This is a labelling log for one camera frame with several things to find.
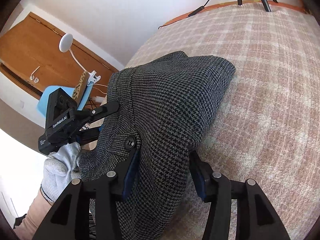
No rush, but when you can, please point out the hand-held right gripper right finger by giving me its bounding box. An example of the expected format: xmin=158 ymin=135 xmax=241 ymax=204
xmin=189 ymin=150 xmax=292 ymax=240

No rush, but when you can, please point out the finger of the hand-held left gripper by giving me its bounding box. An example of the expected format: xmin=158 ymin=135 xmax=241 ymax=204
xmin=76 ymin=126 xmax=103 ymax=144
xmin=75 ymin=101 xmax=119 ymax=125

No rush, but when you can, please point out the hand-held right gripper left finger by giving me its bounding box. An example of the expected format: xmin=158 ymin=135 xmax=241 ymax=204
xmin=32 ymin=148 xmax=140 ymax=240

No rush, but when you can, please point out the person's left forearm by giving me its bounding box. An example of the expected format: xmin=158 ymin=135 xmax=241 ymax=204
xmin=12 ymin=187 xmax=54 ymax=238

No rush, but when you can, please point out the person's left hand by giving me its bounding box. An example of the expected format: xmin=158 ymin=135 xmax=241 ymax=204
xmin=41 ymin=142 xmax=82 ymax=204

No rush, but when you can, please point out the blue plastic chair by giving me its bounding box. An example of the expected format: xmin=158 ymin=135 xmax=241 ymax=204
xmin=36 ymin=85 xmax=92 ymax=117

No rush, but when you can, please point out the wooden door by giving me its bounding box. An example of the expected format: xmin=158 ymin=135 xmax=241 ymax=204
xmin=0 ymin=11 xmax=119 ymax=100

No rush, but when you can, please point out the white clip lamp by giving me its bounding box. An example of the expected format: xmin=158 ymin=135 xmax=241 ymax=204
xmin=59 ymin=33 xmax=102 ymax=85

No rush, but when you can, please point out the pink plaid blanket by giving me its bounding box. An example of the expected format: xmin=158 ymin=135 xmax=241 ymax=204
xmin=125 ymin=1 xmax=320 ymax=240

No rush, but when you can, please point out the white lamp cable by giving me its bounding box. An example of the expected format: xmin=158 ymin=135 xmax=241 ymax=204
xmin=94 ymin=83 xmax=109 ymax=100

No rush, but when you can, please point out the metal door handle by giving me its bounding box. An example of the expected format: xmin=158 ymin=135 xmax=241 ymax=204
xmin=29 ymin=66 xmax=40 ymax=83

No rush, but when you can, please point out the black ring light cable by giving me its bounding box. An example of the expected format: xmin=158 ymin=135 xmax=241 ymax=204
xmin=158 ymin=0 xmax=237 ymax=29

